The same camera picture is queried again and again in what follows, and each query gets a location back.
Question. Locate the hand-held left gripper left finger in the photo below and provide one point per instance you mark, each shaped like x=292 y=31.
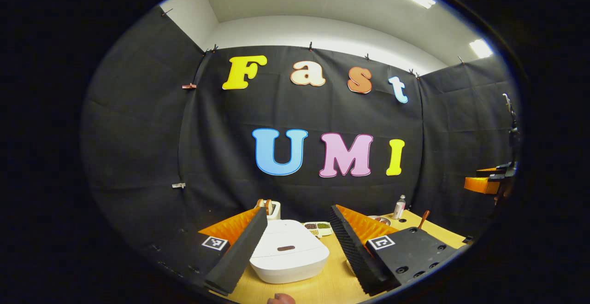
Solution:
x=244 y=253

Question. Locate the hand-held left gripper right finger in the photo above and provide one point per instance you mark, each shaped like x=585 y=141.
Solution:
x=352 y=253

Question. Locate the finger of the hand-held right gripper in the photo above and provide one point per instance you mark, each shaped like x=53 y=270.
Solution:
x=486 y=172
x=481 y=185

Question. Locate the white rice cooker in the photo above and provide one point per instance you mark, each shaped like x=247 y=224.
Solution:
x=290 y=260

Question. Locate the brown wooden spoon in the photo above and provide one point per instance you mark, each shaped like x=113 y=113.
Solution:
x=423 y=219

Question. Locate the white round plate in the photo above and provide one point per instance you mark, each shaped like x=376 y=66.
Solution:
x=374 y=217

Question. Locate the white divided grain dish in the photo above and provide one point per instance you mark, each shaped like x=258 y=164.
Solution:
x=318 y=226

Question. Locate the red meat piece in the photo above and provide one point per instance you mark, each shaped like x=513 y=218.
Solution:
x=383 y=221

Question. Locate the toasted bread slice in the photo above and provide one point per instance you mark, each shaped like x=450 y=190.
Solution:
x=260 y=203
x=268 y=206

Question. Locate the white toaster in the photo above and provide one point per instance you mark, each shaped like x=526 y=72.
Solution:
x=275 y=211

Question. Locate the small clear plastic bottle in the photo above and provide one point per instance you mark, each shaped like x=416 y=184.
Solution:
x=399 y=208

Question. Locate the short ceiling light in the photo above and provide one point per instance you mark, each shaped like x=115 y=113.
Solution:
x=480 y=48

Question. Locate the copper coloured clip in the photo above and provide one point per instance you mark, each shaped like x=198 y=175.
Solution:
x=189 y=86

